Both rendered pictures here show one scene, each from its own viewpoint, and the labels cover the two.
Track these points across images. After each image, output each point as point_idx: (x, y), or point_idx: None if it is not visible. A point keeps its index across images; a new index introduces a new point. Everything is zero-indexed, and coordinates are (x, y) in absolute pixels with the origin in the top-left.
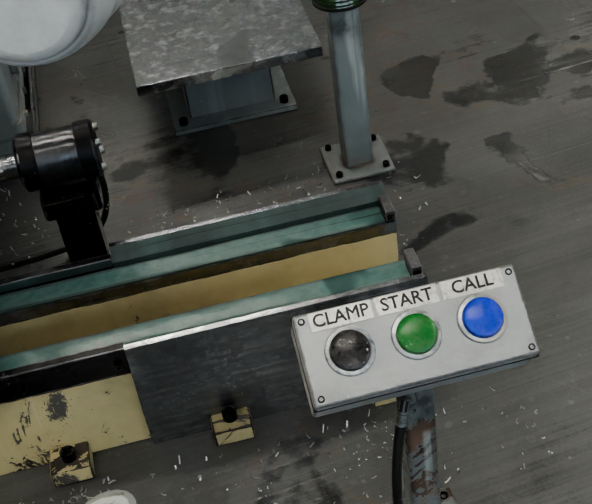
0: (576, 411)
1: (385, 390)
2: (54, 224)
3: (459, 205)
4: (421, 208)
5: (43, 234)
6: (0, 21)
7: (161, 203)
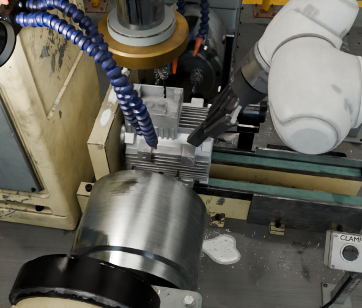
0: None
1: (357, 272)
2: None
3: None
4: None
5: None
6: (301, 141)
7: (270, 123)
